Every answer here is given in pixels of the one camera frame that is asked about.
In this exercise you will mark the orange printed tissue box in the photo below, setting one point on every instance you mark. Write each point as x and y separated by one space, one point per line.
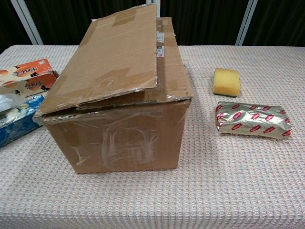
31 71

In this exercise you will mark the white frame post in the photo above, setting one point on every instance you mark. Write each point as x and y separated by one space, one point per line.
158 7
245 23
26 21

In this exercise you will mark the beige woven tablecloth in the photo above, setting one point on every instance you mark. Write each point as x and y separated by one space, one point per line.
214 179

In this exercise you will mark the gold foil packet red labels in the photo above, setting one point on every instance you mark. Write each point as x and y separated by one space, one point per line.
252 119

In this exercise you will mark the yellow sponge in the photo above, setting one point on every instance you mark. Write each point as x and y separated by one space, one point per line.
226 81

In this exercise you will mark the blue plastic tissue pack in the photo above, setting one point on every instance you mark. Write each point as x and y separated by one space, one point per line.
19 126

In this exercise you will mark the white plastic packet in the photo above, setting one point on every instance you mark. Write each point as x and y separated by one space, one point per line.
4 101

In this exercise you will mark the brown cardboard box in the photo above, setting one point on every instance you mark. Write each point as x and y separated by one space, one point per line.
119 143

